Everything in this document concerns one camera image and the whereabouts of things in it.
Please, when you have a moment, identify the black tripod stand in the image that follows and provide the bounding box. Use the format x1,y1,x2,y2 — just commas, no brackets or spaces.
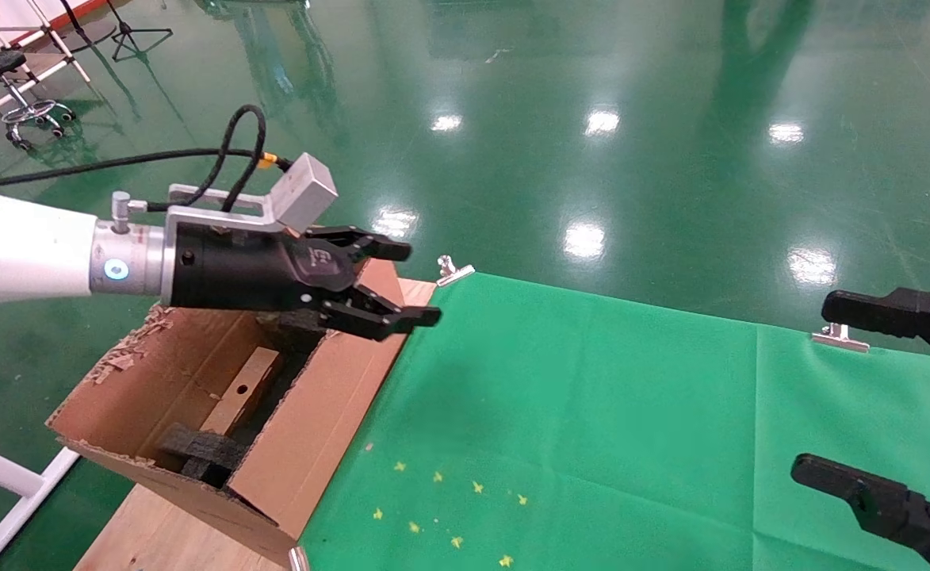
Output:
106,0,174,63

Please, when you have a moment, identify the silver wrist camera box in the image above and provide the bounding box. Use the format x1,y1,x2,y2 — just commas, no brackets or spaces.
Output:
167,152,339,236

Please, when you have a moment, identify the green table cloth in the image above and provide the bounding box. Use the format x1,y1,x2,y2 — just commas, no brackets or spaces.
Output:
298,272,930,571

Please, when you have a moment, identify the small brown cardboard box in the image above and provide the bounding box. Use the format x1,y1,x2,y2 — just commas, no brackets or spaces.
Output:
198,347,284,436

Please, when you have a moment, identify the large open cardboard carton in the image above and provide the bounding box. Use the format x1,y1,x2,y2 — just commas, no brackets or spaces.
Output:
47,258,415,569

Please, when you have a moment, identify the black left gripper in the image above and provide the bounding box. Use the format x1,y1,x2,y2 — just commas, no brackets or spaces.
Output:
165,222,442,343

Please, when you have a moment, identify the black round-base stand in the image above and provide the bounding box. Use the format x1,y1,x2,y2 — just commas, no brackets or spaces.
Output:
59,0,118,53

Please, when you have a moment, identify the black rolling stool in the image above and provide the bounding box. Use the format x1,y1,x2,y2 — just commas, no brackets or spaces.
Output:
0,49,77,153

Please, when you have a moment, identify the black braided cable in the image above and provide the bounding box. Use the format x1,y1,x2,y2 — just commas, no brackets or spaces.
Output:
0,104,293,213

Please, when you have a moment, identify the white table frame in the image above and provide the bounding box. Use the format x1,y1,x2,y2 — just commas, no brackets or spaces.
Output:
0,435,82,571

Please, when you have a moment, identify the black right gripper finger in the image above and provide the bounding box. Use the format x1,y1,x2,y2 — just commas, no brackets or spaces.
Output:
790,454,930,571
820,288,930,380

